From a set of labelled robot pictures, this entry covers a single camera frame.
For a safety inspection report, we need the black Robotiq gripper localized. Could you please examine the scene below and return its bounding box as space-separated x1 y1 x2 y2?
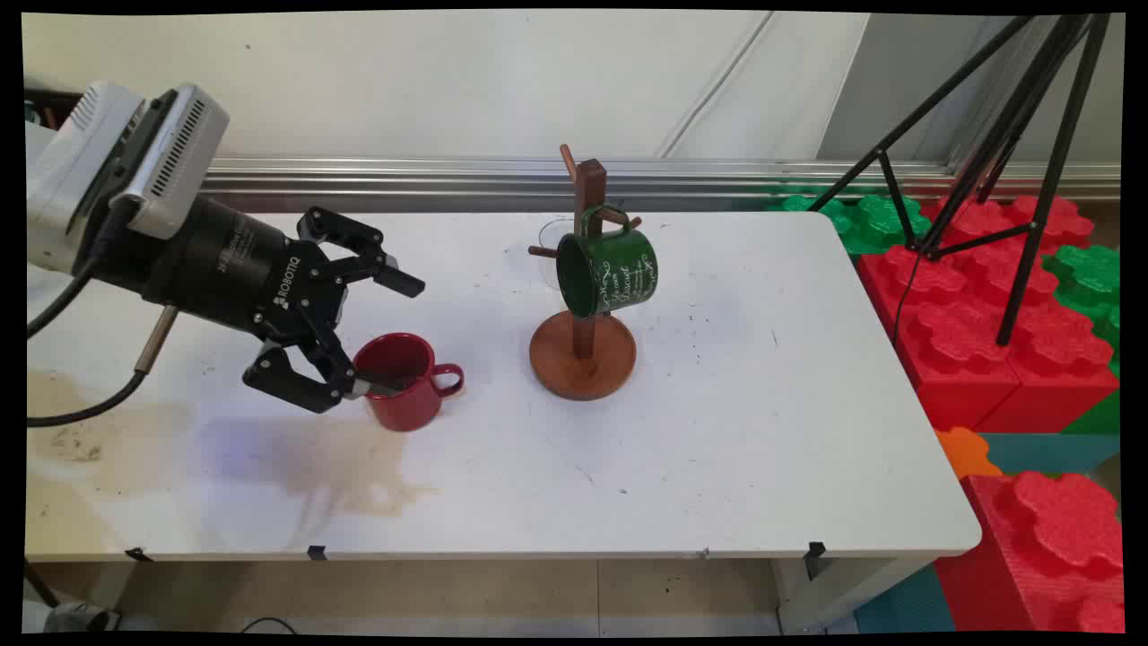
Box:
90 193 427 415

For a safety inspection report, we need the green enamel mug white print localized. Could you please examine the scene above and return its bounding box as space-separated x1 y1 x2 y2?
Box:
556 205 660 321

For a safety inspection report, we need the red ceramic mug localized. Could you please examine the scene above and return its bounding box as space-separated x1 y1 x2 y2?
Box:
352 332 465 433

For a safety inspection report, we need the wooden mug tree stand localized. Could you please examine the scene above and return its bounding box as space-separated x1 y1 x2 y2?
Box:
527 144 643 402

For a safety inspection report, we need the green foam building block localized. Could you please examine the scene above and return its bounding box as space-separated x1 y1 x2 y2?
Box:
1061 388 1122 436
1040 244 1122 378
767 191 934 257

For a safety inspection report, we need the white table leg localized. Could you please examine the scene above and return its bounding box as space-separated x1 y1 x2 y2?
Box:
776 556 925 634

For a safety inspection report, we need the teal foam floor mat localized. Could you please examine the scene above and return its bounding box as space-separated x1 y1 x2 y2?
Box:
978 432 1122 476
852 565 956 633

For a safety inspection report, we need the orange foam piece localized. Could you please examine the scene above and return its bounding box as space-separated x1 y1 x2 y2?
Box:
933 426 1004 481

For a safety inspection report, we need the black tripod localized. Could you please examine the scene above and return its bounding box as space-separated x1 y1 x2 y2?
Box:
807 13 1113 347

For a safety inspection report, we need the aluminium wall rail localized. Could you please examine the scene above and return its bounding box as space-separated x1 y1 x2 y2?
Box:
202 157 1122 204

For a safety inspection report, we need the black cable with metal plug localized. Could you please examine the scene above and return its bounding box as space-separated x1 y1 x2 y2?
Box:
25 305 178 428

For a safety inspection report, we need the silver black wrist camera box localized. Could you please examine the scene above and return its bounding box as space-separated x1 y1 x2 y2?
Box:
121 83 230 241

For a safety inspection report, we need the black camera cable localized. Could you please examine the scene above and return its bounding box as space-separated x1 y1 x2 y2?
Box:
25 258 98 340

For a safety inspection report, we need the black stand with grey strap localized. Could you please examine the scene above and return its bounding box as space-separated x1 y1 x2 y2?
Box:
25 561 123 633

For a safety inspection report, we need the thin black cable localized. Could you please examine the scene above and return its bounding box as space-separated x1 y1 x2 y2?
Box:
891 247 929 349

